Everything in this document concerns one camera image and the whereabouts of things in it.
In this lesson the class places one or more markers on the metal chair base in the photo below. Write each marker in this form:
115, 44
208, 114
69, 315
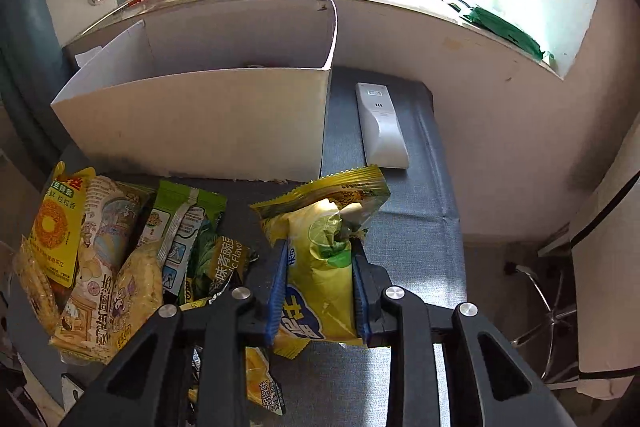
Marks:
559, 316

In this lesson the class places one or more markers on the yellow biscuit pack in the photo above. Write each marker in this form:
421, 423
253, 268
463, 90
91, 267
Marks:
137, 294

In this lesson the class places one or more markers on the yellow chip bag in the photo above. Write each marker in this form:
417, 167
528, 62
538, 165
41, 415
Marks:
318, 222

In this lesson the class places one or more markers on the green pea snack bag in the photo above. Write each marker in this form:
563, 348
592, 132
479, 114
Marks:
214, 258

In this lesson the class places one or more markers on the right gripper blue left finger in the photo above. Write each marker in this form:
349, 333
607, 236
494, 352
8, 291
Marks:
278, 280

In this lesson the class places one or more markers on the white cartoon snack bag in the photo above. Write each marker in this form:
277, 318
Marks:
112, 209

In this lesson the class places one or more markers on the green cloth on sill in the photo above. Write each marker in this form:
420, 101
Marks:
484, 19

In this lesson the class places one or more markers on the clear yellow cracker pack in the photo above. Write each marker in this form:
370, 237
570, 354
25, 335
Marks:
36, 286

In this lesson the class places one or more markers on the white chair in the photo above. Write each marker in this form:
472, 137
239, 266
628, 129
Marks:
603, 240

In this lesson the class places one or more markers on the white cardboard box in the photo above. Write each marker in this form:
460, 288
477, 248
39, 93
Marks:
224, 89

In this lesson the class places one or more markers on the teal curtain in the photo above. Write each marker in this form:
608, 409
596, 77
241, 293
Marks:
33, 70

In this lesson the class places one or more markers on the yellow ring snack bag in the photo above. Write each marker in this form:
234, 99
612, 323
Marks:
56, 229

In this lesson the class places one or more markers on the white remote control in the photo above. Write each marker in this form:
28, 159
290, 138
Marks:
382, 139

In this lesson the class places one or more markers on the green seaweed strip pack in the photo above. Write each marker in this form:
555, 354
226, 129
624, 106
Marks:
178, 213

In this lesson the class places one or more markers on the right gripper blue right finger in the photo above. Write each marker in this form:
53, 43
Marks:
359, 294

